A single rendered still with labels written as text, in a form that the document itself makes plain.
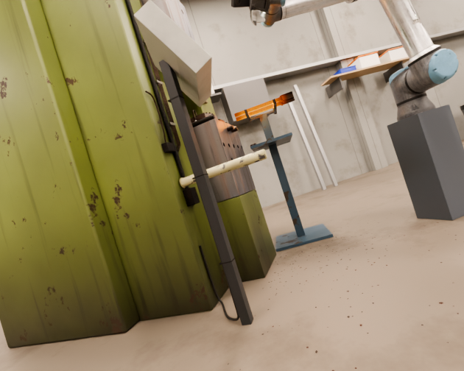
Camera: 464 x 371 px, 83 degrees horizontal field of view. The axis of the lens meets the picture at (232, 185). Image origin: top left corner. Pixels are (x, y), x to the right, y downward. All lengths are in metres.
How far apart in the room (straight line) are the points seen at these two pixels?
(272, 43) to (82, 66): 4.80
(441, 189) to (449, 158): 0.18
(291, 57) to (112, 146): 5.01
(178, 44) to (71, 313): 1.43
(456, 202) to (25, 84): 2.35
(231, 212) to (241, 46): 4.70
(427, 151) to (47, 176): 2.01
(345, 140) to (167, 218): 5.06
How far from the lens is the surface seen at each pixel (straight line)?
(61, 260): 1.70
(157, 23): 1.05
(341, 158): 5.86
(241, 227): 1.47
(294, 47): 6.20
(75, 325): 1.79
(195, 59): 0.98
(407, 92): 1.85
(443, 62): 1.74
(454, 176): 1.87
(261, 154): 1.16
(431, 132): 1.81
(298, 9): 1.77
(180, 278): 1.38
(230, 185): 1.45
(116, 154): 1.47
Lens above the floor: 0.52
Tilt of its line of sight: 1 degrees up
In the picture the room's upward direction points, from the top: 18 degrees counter-clockwise
